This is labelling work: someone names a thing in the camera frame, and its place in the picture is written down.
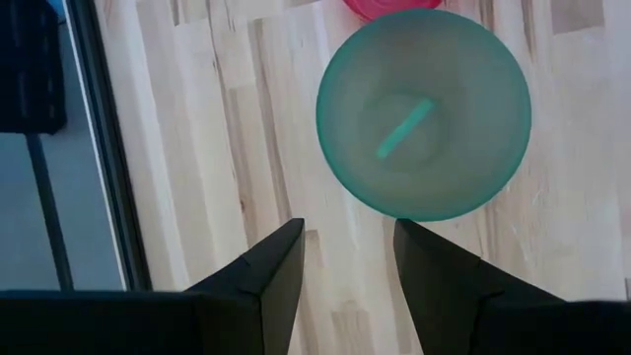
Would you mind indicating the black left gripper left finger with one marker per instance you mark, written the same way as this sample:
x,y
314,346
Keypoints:
x,y
256,296

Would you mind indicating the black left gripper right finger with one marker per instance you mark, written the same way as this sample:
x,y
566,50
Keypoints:
x,y
443,296

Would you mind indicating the green plastic bowl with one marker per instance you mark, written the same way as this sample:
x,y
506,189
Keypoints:
x,y
443,59

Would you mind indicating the pink plastic bowl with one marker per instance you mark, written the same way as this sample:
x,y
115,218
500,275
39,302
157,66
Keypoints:
x,y
384,7

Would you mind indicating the black metal leg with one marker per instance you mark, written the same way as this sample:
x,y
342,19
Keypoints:
x,y
49,212

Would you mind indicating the dark fabric-covered object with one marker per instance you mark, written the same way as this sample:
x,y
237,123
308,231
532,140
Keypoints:
x,y
29,74

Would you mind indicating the black table edge rail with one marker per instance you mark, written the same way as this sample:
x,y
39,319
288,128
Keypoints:
x,y
111,148

